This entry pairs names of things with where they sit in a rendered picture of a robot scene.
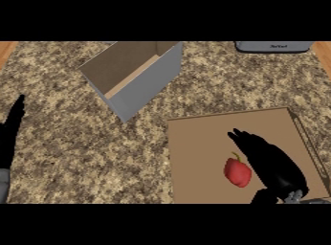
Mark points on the grey cardboard box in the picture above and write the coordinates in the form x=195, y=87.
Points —
x=134, y=76

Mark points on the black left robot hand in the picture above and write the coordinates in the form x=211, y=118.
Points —
x=3, y=140

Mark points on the red bell pepper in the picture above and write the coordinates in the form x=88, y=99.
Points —
x=237, y=172

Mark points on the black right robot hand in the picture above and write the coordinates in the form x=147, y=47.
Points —
x=271, y=162

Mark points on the brown flat tray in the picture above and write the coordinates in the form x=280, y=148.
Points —
x=209, y=159

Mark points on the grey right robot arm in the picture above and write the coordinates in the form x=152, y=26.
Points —
x=304, y=199

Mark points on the grey appliance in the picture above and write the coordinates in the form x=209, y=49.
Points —
x=271, y=47

